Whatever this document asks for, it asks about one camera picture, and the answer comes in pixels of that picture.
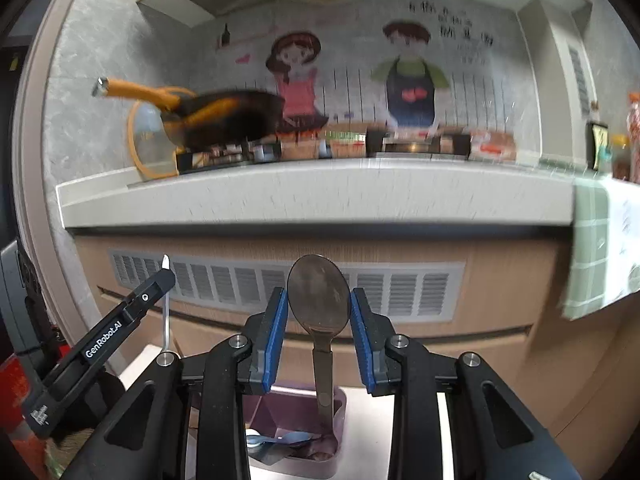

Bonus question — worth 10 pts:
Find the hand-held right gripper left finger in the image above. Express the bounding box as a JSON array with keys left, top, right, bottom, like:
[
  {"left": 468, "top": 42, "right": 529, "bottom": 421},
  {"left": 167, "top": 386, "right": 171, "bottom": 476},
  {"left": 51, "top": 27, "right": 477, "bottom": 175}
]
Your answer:
[{"left": 60, "top": 286, "right": 291, "bottom": 480}]

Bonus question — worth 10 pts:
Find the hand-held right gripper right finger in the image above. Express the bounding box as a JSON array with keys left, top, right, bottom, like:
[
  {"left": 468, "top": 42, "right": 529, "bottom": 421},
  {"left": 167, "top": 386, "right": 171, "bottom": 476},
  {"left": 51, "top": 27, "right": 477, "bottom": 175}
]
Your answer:
[{"left": 350, "top": 287, "right": 583, "bottom": 480}]

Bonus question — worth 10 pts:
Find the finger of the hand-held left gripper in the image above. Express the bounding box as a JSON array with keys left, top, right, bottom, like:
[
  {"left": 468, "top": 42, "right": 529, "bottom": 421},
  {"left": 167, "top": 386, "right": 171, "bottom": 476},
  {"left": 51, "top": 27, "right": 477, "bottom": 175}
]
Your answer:
[{"left": 122, "top": 270, "right": 177, "bottom": 323}]

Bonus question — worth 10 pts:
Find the thin metal utensil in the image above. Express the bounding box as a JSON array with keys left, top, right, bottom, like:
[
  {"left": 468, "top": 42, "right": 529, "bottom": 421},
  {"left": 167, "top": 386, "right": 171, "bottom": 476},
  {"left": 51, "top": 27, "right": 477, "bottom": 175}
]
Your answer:
[{"left": 161, "top": 254, "right": 171, "bottom": 351}]

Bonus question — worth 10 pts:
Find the purple utensil container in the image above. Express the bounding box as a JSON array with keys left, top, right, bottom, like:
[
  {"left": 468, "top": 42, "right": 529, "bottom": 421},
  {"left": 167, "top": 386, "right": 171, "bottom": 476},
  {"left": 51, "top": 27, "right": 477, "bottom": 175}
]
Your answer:
[{"left": 245, "top": 385, "right": 348, "bottom": 480}]

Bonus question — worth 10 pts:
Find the metal spoon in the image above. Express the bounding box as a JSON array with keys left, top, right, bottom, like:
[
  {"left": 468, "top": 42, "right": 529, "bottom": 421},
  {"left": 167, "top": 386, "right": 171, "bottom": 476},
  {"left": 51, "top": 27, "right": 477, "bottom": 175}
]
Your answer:
[{"left": 286, "top": 255, "right": 350, "bottom": 443}]

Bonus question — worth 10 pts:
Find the blue spoon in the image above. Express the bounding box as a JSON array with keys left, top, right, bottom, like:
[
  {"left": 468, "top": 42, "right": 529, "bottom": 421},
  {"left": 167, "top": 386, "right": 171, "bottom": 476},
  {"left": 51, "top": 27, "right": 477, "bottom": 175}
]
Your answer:
[{"left": 247, "top": 432, "right": 313, "bottom": 461}]

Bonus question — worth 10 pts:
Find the white vent grille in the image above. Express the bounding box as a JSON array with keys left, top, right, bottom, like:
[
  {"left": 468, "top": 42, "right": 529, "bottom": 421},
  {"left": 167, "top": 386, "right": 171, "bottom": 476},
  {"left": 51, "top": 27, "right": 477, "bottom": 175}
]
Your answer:
[{"left": 107, "top": 249, "right": 467, "bottom": 322}]

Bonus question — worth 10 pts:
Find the wooden kitchen counter cabinet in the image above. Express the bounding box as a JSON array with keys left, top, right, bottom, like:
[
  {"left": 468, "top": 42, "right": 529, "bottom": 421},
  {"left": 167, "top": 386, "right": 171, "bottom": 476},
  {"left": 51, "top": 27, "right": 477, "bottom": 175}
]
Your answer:
[{"left": 56, "top": 157, "right": 640, "bottom": 461}]

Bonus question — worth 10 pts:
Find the glass lid with orange rim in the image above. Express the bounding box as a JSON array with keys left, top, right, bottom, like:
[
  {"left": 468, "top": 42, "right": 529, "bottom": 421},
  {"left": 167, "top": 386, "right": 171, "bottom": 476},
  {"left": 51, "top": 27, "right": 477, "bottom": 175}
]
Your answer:
[{"left": 127, "top": 87, "right": 201, "bottom": 181}]

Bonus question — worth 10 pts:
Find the black gas stove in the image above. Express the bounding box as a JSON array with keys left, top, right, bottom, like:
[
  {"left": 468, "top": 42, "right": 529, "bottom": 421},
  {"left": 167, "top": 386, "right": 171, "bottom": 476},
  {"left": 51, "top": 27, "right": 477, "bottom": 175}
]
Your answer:
[{"left": 175, "top": 127, "right": 473, "bottom": 176}]

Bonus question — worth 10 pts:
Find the green checked cloth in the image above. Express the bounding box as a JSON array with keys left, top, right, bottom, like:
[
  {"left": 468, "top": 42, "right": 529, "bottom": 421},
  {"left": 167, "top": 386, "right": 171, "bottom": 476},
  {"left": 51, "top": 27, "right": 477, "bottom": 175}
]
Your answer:
[{"left": 562, "top": 177, "right": 640, "bottom": 321}]

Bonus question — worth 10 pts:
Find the yellow and black packet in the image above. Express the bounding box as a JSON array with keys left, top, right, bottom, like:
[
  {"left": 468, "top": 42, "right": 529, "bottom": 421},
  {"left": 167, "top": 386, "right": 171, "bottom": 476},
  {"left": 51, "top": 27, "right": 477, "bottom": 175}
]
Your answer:
[{"left": 587, "top": 122, "right": 611, "bottom": 171}]

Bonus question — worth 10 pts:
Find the orange-capped bottle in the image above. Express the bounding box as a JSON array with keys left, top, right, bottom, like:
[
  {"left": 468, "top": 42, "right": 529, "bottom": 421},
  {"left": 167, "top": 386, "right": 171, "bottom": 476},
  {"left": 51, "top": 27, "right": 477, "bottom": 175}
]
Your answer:
[{"left": 611, "top": 135, "right": 631, "bottom": 178}]

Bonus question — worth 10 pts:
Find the white louvred panel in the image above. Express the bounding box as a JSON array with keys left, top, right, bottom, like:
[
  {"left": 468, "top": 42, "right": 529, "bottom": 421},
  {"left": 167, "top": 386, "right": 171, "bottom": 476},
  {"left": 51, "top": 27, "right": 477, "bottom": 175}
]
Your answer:
[{"left": 567, "top": 45, "right": 598, "bottom": 121}]

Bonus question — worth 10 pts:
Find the red-filled bottle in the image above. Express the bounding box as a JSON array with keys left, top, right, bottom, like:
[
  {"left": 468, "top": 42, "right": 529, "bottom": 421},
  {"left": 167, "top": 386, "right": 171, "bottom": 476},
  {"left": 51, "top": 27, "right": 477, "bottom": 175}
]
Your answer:
[{"left": 627, "top": 92, "right": 640, "bottom": 183}]

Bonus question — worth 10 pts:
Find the frying pan with orange handle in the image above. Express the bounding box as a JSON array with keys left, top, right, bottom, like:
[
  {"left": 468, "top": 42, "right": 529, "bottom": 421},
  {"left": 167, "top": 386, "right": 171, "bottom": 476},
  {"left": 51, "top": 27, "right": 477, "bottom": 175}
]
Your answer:
[{"left": 92, "top": 76, "right": 286, "bottom": 153}]

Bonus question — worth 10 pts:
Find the cartoon wall poster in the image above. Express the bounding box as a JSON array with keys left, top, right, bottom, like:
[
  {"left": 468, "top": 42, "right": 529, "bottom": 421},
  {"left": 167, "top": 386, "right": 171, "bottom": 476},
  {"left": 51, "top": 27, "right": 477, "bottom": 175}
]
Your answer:
[{"left": 215, "top": 0, "right": 531, "bottom": 136}]

